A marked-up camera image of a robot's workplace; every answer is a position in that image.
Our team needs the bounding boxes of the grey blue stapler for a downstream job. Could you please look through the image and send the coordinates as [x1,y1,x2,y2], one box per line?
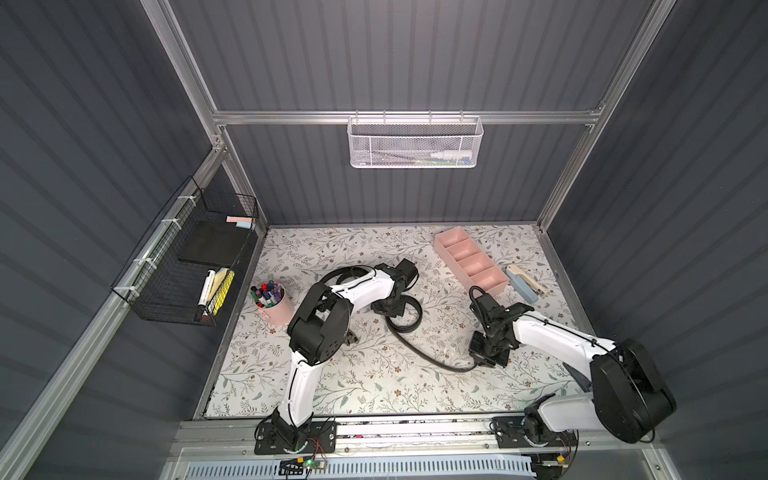
[563,363,592,392]

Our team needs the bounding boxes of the white wire mesh basket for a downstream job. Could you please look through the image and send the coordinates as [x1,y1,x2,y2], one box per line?
[346,113,484,169]

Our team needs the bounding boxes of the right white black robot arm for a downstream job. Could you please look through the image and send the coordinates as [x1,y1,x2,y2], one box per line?
[468,286,677,447]

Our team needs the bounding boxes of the short black leather belt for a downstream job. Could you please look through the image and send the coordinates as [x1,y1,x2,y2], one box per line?
[316,265,376,346]

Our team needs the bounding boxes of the pastel sticky notes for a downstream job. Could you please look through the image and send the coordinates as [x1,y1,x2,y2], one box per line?
[226,216,254,230]

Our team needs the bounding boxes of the beige blue eraser block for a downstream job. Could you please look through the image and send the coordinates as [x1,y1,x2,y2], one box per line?
[504,264,546,304]

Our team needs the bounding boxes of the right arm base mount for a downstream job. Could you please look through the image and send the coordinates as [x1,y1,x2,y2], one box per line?
[489,415,578,450]

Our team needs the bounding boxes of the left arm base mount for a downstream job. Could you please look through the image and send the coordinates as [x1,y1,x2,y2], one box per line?
[253,418,338,455]

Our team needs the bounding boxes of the white marker in basket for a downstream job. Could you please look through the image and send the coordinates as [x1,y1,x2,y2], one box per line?
[197,270,216,307]

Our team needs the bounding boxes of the pink pen cup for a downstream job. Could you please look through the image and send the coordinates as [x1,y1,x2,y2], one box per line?
[249,280,294,326]

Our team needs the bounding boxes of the black notebook in basket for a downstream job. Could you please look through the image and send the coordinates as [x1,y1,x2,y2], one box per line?
[177,221,251,267]

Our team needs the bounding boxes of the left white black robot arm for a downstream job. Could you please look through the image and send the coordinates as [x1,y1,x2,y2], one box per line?
[275,259,418,432]

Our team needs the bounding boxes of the long black leather belt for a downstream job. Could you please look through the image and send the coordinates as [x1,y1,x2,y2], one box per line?
[383,293,481,374]

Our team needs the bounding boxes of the pink compartment storage tray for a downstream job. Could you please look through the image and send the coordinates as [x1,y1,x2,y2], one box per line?
[433,227,509,296]

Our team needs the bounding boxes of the yellow highlighter pack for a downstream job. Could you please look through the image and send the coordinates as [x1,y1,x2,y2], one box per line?
[206,268,235,317]

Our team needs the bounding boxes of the floral table mat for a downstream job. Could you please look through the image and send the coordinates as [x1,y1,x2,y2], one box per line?
[203,225,581,419]

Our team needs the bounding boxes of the black wire wall basket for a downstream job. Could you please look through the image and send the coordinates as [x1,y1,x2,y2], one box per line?
[112,180,260,327]

